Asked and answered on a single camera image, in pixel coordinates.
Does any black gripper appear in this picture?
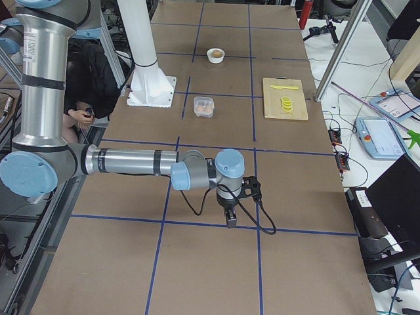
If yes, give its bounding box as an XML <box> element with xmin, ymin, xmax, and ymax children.
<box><xmin>217</xmin><ymin>195</ymin><xmax>239</xmax><ymax>228</ymax></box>

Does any brown egg from bowl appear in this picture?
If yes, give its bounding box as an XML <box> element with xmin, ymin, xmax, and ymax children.
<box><xmin>212</xmin><ymin>50</ymin><xmax>222</xmax><ymax>58</ymax></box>

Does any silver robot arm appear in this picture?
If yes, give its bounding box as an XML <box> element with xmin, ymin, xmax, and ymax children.
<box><xmin>1</xmin><ymin>1</ymin><xmax>245</xmax><ymax>228</ymax></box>

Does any clear plastic egg box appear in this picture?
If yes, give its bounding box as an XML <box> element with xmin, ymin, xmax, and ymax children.
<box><xmin>194</xmin><ymin>96</ymin><xmax>215</xmax><ymax>118</ymax></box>

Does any black computer box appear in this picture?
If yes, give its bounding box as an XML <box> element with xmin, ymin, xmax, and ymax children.
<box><xmin>345</xmin><ymin>154</ymin><xmax>419</xmax><ymax>292</ymax></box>

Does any wooden cutting board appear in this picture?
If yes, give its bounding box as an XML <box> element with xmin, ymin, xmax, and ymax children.
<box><xmin>262</xmin><ymin>77</ymin><xmax>308</xmax><ymax>121</ymax></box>

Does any yellow plastic knife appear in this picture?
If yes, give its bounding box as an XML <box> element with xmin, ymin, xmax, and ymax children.
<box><xmin>270</xmin><ymin>85</ymin><xmax>299</xmax><ymax>91</ymax></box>

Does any white round bowl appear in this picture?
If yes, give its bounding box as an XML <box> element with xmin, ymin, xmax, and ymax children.
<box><xmin>207</xmin><ymin>48</ymin><xmax>225</xmax><ymax>64</ymax></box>

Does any teach pendant near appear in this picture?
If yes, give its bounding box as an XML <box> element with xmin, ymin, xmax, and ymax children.
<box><xmin>355</xmin><ymin>117</ymin><xmax>407</xmax><ymax>160</ymax></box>

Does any teach pendant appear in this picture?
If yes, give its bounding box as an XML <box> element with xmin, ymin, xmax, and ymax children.
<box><xmin>355</xmin><ymin>117</ymin><xmax>407</xmax><ymax>160</ymax></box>
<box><xmin>369</xmin><ymin>89</ymin><xmax>419</xmax><ymax>122</ymax></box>

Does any seated person in black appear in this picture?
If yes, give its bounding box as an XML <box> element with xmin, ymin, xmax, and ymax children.
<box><xmin>62</xmin><ymin>39</ymin><xmax>120</xmax><ymax>143</ymax></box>

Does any long reacher grabber tool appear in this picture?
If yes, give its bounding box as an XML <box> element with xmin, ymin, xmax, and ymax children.
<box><xmin>331</xmin><ymin>81</ymin><xmax>420</xmax><ymax>149</ymax></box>

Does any teach pendant far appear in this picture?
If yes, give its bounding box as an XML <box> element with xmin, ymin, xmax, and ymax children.
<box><xmin>369</xmin><ymin>89</ymin><xmax>419</xmax><ymax>122</ymax></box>

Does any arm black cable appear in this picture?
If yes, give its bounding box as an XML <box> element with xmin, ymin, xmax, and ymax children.
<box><xmin>179</xmin><ymin>185</ymin><xmax>277</xmax><ymax>236</ymax></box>

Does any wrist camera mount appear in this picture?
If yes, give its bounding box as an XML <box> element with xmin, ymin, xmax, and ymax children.
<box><xmin>241</xmin><ymin>176</ymin><xmax>262</xmax><ymax>202</ymax></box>

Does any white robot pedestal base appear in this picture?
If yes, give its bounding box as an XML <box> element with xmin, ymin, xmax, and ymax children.
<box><xmin>117</xmin><ymin>0</ymin><xmax>177</xmax><ymax>108</ymax></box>

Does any aluminium frame post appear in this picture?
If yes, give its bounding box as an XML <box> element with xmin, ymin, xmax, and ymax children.
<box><xmin>314</xmin><ymin>0</ymin><xmax>372</xmax><ymax>102</ymax></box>

